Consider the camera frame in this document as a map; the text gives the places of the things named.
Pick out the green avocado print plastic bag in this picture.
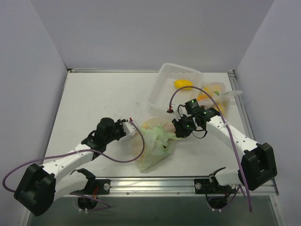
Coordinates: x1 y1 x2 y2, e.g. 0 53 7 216
131 117 181 171

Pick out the white plastic basket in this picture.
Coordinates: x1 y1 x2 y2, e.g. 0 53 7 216
147 63 204 118

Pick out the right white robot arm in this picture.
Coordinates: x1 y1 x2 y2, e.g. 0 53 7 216
168 99 277 193

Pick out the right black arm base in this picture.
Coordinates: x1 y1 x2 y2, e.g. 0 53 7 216
194 178 235 195

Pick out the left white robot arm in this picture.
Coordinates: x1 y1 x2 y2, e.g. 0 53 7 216
14 117 135 216

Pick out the yellow fake mango back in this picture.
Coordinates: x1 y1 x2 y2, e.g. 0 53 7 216
174 80 193 90

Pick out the tied clear bag of fruits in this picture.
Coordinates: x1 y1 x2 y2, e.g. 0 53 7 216
197 82 243 117

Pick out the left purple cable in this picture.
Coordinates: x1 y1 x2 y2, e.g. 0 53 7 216
2 120 146 210

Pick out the purple cable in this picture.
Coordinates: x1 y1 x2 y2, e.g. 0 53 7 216
2 120 146 210
167 86 253 212

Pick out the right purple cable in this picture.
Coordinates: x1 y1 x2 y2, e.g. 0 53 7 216
167 86 253 212

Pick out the aluminium front rail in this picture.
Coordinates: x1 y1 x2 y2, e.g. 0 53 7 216
27 175 279 198

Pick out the aluminium rail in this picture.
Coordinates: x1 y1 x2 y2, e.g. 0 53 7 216
27 175 279 198
227 69 269 176

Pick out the aluminium right rail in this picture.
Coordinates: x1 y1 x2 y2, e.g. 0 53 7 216
227 69 269 176

